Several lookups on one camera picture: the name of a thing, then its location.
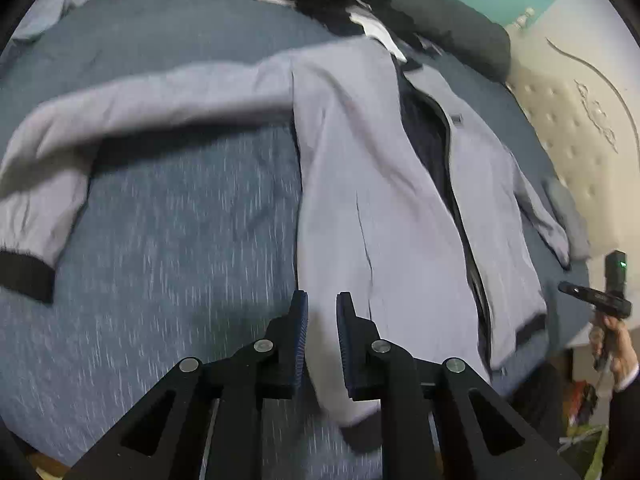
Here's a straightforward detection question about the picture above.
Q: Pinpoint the black garment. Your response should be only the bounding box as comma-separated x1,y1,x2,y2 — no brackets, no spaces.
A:
294,0,447,63

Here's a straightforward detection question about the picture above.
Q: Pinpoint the grey jacket with black trim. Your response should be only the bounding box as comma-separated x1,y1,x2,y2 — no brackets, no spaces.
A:
0,35,573,453

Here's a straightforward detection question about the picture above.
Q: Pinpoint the person's right hand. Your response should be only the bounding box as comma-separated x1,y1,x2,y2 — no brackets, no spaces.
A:
587,316,640,393

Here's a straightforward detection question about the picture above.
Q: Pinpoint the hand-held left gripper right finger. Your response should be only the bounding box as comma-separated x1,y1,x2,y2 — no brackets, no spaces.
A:
336,291,581,480

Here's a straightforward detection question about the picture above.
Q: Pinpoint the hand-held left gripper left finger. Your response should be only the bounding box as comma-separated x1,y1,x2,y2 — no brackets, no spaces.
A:
65,290,309,480

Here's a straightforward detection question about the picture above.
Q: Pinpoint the blue woven bedspread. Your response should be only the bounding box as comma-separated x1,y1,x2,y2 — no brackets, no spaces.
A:
0,0,592,480

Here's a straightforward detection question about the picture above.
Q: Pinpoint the dark grey pillow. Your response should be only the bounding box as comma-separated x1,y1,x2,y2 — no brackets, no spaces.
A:
390,0,514,84

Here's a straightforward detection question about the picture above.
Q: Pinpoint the grey-blue cloth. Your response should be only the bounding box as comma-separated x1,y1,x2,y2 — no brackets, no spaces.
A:
544,176,592,262

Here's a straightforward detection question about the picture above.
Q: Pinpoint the person's right forearm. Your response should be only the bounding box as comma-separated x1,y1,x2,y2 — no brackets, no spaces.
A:
606,365,640,480

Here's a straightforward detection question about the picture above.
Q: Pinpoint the yellow-green bag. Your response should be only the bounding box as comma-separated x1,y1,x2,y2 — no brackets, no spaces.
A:
584,424,609,480

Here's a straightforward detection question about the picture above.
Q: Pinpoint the white garment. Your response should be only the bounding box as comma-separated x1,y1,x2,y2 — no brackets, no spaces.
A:
349,6,409,64

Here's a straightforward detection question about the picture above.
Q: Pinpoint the light grey sheet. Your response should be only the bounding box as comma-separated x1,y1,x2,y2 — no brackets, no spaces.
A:
9,0,97,43

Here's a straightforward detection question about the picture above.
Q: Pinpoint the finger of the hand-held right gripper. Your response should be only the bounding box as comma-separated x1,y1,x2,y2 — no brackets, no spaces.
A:
558,281,588,307

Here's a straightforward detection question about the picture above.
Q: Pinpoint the cream tufted headboard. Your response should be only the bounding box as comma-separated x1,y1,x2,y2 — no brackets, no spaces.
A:
504,0,640,343

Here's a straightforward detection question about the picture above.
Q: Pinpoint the orange and black tool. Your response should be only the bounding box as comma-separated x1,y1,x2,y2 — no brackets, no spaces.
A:
569,381,599,424

